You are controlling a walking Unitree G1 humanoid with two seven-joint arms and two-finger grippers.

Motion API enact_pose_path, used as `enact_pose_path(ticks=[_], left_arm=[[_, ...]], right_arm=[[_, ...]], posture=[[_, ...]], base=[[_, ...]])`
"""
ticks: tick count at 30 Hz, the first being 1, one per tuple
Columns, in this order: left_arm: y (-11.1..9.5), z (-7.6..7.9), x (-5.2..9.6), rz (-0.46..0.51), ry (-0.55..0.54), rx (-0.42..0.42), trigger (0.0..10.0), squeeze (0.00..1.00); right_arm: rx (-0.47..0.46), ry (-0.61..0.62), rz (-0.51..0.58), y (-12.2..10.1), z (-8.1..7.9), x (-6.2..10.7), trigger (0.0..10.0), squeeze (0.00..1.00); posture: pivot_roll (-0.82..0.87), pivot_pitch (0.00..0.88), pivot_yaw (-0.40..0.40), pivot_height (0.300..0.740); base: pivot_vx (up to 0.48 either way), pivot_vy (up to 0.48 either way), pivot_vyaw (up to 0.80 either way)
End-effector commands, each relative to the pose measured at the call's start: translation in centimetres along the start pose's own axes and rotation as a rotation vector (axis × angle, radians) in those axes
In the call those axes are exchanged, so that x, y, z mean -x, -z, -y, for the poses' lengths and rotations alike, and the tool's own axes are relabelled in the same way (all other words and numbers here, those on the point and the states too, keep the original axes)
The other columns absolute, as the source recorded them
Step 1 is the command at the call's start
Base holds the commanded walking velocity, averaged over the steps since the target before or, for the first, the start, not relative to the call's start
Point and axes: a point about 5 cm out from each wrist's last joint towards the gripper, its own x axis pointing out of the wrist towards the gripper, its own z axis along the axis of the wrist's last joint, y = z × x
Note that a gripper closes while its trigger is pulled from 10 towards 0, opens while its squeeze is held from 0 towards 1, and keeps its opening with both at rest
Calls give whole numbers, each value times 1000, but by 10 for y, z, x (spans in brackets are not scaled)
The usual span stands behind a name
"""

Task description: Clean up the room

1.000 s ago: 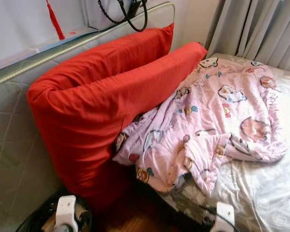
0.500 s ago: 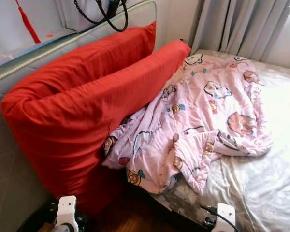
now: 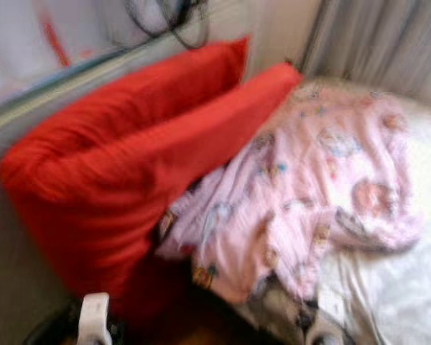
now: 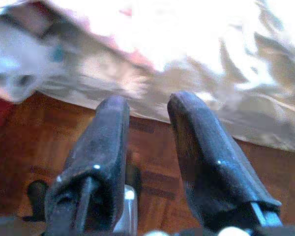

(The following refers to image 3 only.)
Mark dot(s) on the pink cartoon print blanket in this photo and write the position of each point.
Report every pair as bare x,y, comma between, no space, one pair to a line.
316,180

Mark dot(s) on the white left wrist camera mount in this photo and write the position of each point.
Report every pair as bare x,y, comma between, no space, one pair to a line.
95,320

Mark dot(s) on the red folded futon mattress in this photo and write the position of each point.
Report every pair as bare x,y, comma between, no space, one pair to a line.
100,165

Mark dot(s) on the bed with beige floral sheet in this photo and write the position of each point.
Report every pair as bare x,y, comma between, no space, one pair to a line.
409,287

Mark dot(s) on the grey pleated curtain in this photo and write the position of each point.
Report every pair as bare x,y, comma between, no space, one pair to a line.
373,43

